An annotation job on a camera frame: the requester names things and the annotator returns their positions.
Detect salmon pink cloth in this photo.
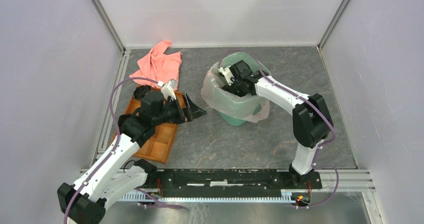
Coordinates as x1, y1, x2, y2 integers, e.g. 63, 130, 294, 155
129, 40, 183, 87

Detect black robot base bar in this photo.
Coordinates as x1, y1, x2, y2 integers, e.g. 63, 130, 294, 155
142, 169, 323, 198

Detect green plastic trash bin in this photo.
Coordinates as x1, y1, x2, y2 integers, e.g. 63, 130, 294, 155
215, 50, 270, 126

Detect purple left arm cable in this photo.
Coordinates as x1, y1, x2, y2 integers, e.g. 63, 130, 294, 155
62, 77, 160, 224

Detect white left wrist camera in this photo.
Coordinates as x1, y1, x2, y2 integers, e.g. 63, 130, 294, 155
157, 79, 178, 101

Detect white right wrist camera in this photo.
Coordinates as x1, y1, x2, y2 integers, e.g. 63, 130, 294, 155
218, 66, 234, 86

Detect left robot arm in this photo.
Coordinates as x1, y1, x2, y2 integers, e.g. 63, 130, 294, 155
57, 90, 207, 224

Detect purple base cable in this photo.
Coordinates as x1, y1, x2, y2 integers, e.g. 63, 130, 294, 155
134, 188, 186, 210

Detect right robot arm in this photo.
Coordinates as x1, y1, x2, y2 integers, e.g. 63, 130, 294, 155
218, 60, 334, 188

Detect black grey rolled tie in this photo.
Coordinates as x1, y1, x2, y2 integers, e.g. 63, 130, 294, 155
133, 85, 152, 101

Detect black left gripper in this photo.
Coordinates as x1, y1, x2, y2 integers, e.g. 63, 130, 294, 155
152, 92, 207, 126

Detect pink plastic trash bag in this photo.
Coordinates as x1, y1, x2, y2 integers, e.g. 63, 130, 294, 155
200, 52, 270, 126

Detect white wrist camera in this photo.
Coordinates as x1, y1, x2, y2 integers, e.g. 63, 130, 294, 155
157, 79, 178, 101
218, 66, 234, 86

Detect orange wooden divided tray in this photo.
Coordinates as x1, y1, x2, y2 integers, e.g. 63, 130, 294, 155
125, 91, 185, 164

